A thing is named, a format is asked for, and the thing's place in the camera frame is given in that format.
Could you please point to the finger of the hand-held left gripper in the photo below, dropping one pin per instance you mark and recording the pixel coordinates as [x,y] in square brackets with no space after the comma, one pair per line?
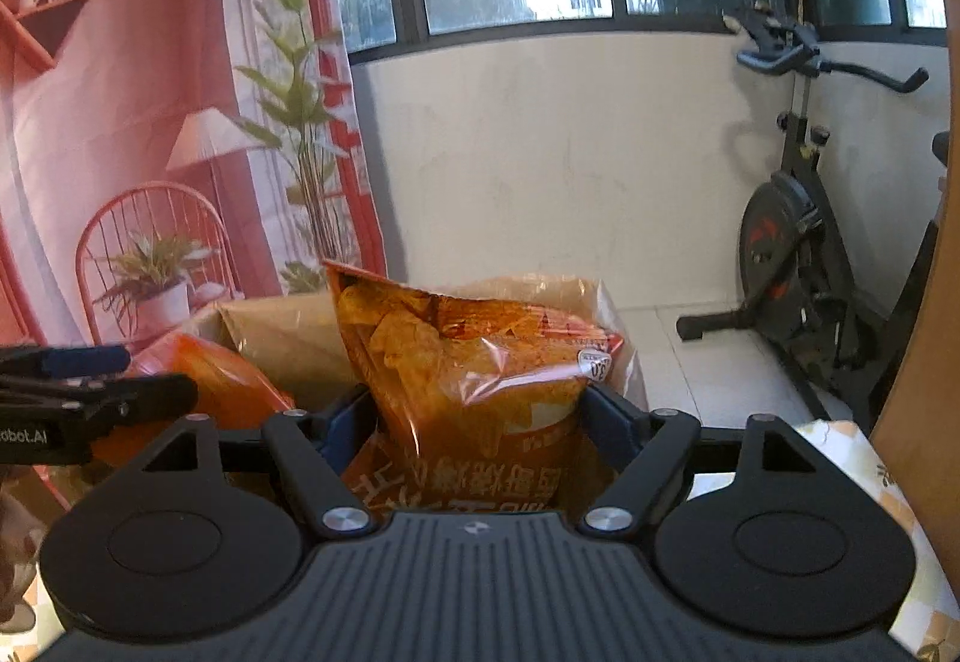
[86,361]
[154,396]

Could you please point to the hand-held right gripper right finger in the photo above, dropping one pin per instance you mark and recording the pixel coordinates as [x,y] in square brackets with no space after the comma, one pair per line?
[607,424]

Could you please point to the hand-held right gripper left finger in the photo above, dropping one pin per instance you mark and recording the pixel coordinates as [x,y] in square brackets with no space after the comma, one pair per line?
[349,426]

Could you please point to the black exercise bike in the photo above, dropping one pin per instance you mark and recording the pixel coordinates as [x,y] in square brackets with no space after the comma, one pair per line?
[780,242]

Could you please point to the orange chip bag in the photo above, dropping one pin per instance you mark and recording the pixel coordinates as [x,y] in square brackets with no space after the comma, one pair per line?
[450,362]

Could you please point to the wooden board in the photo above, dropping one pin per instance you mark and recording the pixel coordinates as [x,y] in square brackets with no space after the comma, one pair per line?
[930,332]

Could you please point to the plain orange snack bag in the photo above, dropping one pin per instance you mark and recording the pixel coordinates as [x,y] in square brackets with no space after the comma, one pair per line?
[225,385]

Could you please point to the pink printed backdrop cloth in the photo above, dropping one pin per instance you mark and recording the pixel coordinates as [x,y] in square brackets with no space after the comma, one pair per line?
[112,107]

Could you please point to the plastic-lined cardboard box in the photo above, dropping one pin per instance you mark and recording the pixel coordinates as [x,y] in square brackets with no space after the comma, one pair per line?
[285,332]

